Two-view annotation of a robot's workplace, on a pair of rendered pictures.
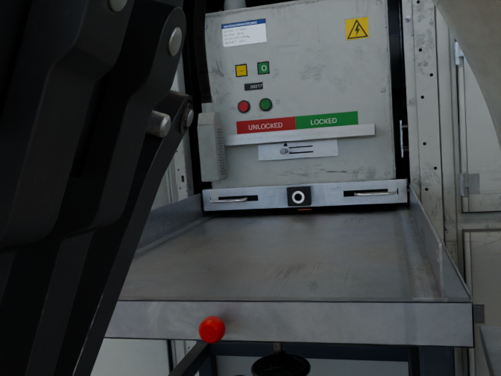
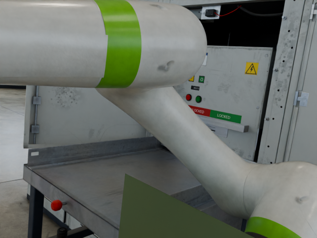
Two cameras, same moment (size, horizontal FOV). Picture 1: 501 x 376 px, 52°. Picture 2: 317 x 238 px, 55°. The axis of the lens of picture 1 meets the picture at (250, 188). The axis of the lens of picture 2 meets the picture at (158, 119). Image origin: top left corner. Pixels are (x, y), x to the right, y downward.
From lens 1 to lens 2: 0.61 m
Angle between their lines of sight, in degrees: 28
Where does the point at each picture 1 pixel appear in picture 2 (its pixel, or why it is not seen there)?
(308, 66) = (222, 83)
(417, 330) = not seen: outside the picture
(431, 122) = (274, 135)
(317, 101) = (222, 104)
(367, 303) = (104, 220)
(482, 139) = (299, 155)
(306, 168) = not seen: hidden behind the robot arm
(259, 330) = (74, 213)
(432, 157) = (271, 156)
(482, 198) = not seen: hidden behind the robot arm
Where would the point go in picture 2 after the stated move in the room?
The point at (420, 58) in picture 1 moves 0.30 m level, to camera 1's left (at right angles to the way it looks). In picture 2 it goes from (277, 95) to (203, 85)
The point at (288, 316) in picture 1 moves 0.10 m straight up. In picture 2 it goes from (82, 212) to (85, 179)
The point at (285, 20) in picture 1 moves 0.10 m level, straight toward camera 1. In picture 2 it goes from (217, 55) to (208, 53)
